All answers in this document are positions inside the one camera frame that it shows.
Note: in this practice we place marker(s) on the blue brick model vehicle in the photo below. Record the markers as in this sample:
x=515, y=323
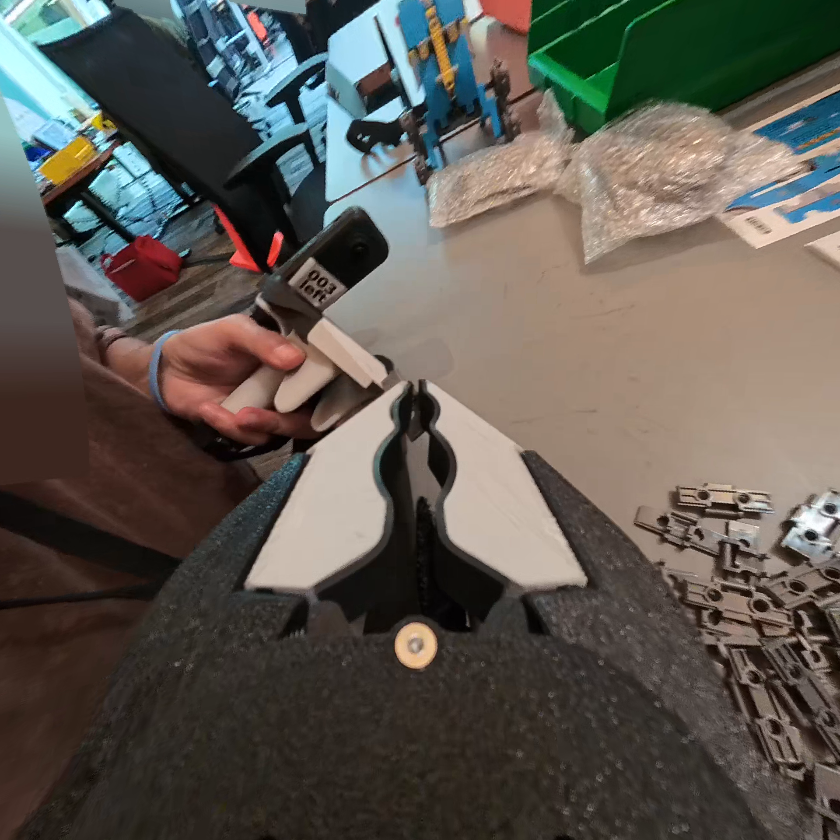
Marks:
x=446, y=79

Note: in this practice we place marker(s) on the yellow bin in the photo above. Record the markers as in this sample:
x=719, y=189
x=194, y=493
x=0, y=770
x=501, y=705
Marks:
x=65, y=161

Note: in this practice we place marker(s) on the clear bag of small parts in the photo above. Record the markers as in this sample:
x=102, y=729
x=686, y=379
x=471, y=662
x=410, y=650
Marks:
x=669, y=170
x=492, y=184

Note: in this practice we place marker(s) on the blue sticker sheet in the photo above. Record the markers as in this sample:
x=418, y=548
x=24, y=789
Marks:
x=794, y=177

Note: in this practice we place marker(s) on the blue wristband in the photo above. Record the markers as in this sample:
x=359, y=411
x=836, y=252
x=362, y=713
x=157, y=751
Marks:
x=154, y=374

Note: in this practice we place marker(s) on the red bag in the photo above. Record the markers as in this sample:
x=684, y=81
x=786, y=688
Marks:
x=141, y=269

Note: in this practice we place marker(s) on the pile of grey track links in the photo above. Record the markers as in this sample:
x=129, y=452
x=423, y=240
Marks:
x=768, y=623

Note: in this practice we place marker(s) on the person's left forearm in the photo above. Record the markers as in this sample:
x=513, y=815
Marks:
x=131, y=358

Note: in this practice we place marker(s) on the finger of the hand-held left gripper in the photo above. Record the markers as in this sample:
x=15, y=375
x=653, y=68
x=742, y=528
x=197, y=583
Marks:
x=348, y=354

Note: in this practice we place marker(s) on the open instruction booklet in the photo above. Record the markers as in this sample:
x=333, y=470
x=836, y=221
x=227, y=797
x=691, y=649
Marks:
x=827, y=253

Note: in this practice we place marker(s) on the white equipment box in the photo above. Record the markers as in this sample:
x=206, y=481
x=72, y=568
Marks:
x=354, y=59

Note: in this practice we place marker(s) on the person's left hand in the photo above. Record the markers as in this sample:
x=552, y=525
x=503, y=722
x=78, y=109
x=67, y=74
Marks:
x=210, y=367

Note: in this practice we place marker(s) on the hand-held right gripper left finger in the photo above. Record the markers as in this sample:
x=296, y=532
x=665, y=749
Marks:
x=315, y=518

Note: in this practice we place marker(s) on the grey desk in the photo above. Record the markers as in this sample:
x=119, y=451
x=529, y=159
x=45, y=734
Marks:
x=590, y=361

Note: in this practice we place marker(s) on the green plastic bin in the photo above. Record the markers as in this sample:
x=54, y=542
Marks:
x=669, y=52

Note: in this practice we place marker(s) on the orange floor cone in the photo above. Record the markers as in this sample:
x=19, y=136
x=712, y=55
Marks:
x=239, y=243

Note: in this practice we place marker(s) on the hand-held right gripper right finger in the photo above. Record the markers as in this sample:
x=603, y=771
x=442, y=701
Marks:
x=512, y=518

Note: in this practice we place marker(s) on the single grey track piece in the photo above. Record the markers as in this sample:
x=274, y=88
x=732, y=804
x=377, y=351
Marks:
x=417, y=413

